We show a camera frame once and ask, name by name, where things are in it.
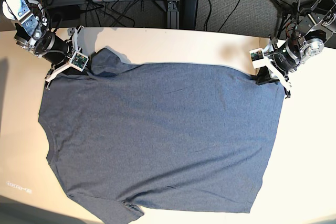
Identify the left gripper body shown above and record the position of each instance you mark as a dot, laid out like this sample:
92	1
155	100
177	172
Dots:
288	57

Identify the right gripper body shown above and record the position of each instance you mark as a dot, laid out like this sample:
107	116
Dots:
54	49

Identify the blue grey T-shirt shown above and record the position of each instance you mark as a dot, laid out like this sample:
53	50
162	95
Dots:
171	136

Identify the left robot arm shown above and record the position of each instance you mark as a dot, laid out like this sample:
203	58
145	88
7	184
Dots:
307	40

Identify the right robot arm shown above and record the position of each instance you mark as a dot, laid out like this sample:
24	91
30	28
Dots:
34	34

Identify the black power adapter brick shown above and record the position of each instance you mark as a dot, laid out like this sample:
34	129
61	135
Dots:
188	14

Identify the aluminium table leg profile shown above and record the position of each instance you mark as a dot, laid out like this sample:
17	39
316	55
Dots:
173	14

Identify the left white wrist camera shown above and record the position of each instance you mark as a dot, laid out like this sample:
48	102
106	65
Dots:
256	55

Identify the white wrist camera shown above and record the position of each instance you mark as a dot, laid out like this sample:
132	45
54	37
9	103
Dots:
79	61
256	55

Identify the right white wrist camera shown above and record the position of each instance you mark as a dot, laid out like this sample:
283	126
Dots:
79	61

